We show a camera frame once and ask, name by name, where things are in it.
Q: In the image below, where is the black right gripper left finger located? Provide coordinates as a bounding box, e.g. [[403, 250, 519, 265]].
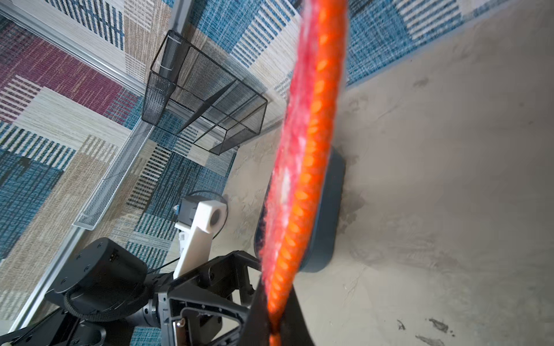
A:
[[237, 278, 271, 346]]

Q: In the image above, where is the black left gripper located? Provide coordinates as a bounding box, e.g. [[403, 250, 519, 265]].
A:
[[157, 251, 261, 345]]

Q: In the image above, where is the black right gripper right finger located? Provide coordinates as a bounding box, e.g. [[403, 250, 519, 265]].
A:
[[279, 288, 315, 346]]

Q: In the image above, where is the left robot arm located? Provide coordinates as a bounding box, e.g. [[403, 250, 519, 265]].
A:
[[1, 238, 261, 345]]

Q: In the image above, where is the teal plastic storage box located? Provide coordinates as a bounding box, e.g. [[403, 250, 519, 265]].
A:
[[254, 146, 347, 273]]

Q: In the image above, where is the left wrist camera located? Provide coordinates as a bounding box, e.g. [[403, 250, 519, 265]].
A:
[[173, 195, 228, 280]]

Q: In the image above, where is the black wire shelf rack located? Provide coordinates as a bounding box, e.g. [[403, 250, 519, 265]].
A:
[[141, 30, 268, 155]]

